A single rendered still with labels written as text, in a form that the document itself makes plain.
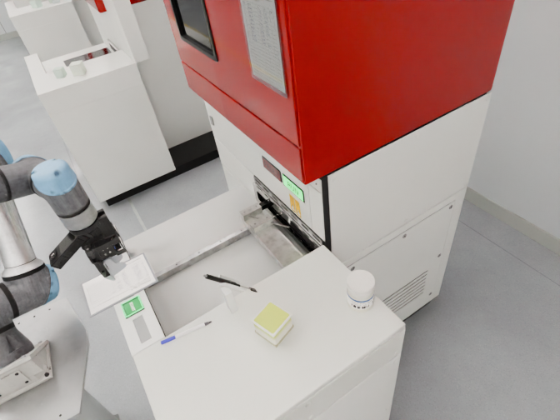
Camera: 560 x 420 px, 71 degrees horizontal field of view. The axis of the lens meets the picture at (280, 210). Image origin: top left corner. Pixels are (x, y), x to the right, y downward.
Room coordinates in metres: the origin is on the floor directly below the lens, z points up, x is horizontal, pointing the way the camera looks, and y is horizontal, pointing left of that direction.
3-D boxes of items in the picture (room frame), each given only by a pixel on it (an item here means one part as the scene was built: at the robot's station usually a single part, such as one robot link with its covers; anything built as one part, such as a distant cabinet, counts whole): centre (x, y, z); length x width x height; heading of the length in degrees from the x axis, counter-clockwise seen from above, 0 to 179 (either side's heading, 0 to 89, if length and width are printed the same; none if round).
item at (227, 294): (0.64, 0.16, 1.03); 0.06 x 0.04 x 0.13; 116
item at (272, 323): (0.54, 0.06, 1.00); 0.07 x 0.07 x 0.07; 44
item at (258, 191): (1.01, -0.01, 0.89); 0.44 x 0.02 x 0.10; 26
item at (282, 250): (0.95, 0.04, 0.87); 0.36 x 0.08 x 0.03; 26
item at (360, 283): (0.58, -0.17, 1.01); 0.07 x 0.07 x 0.10
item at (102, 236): (0.70, 0.45, 1.25); 0.09 x 0.08 x 0.12; 116
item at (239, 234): (0.99, 0.28, 0.84); 0.50 x 0.02 x 0.03; 116
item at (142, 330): (0.81, 0.52, 0.89); 0.55 x 0.09 x 0.14; 26
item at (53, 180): (0.70, 0.46, 1.40); 0.09 x 0.08 x 0.11; 47
